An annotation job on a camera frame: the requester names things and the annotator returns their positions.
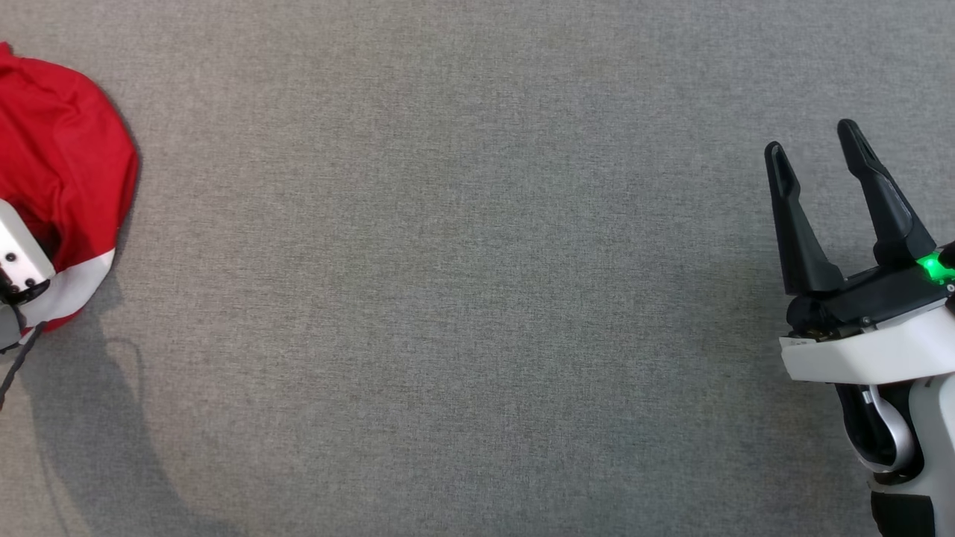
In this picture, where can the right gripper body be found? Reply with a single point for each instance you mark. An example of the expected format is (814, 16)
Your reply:
(873, 347)

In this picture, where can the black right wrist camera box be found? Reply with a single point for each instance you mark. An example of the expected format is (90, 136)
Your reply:
(948, 255)

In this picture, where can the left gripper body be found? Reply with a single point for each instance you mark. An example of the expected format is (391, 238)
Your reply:
(19, 253)

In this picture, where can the red shorts with white stripe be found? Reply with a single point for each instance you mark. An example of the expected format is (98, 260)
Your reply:
(60, 149)

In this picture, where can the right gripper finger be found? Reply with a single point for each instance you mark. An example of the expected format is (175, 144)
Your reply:
(891, 224)
(802, 253)

